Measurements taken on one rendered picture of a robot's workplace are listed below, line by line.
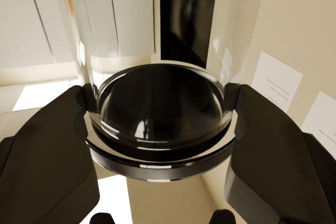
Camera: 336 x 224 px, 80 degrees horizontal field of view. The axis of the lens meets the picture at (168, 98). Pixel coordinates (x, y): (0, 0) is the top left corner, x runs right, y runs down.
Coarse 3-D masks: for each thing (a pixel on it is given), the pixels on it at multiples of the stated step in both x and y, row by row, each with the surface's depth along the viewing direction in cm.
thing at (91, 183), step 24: (72, 96) 10; (48, 120) 8; (72, 120) 8; (24, 144) 7; (48, 144) 7; (72, 144) 7; (24, 168) 6; (48, 168) 6; (72, 168) 6; (0, 192) 6; (24, 192) 6; (48, 192) 6; (72, 192) 6; (96, 192) 7; (0, 216) 5; (24, 216) 5; (48, 216) 5; (72, 216) 6
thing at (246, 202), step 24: (240, 96) 11; (240, 120) 9; (264, 120) 9; (288, 120) 9; (240, 144) 7; (264, 144) 7; (288, 144) 7; (240, 168) 6; (264, 168) 6; (288, 168) 6; (312, 168) 6; (240, 192) 6; (264, 192) 6; (288, 192) 6; (312, 192) 6; (264, 216) 6; (288, 216) 5; (312, 216) 5
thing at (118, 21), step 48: (96, 0) 6; (144, 0) 6; (192, 0) 6; (240, 0) 7; (96, 48) 7; (144, 48) 7; (192, 48) 7; (240, 48) 8; (96, 96) 9; (144, 96) 8; (192, 96) 8; (96, 144) 10; (144, 144) 9; (192, 144) 10
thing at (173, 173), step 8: (96, 152) 10; (224, 152) 10; (96, 160) 10; (104, 160) 10; (208, 160) 9; (216, 160) 10; (112, 168) 10; (120, 168) 9; (128, 168) 9; (136, 168) 9; (144, 168) 9; (176, 168) 9; (184, 168) 9; (192, 168) 9; (200, 168) 10; (208, 168) 10; (136, 176) 9; (144, 176) 9; (152, 176) 9; (160, 176) 9; (168, 176) 9; (176, 176) 9; (184, 176) 10
